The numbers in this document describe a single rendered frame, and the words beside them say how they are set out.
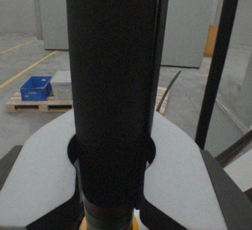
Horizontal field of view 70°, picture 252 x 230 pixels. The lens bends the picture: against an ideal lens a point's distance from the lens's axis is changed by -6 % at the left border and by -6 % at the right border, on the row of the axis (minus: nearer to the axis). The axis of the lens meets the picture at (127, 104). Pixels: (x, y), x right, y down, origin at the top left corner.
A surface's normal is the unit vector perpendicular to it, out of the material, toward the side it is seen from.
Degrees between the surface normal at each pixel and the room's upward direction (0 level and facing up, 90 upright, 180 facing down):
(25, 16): 90
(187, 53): 90
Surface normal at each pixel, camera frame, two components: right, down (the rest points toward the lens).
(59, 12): 0.00, 0.46
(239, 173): -0.73, -0.60
